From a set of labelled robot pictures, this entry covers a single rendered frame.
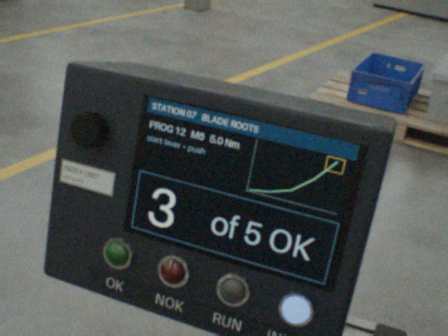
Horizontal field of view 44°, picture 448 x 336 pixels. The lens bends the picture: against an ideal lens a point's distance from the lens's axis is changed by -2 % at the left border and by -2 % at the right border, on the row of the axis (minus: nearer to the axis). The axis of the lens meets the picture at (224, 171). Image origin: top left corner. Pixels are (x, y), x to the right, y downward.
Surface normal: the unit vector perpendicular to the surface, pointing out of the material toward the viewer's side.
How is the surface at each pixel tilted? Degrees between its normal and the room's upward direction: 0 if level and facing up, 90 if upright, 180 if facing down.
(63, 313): 0
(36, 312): 0
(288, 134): 75
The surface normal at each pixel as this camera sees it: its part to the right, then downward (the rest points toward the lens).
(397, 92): -0.45, 0.38
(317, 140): -0.32, 0.16
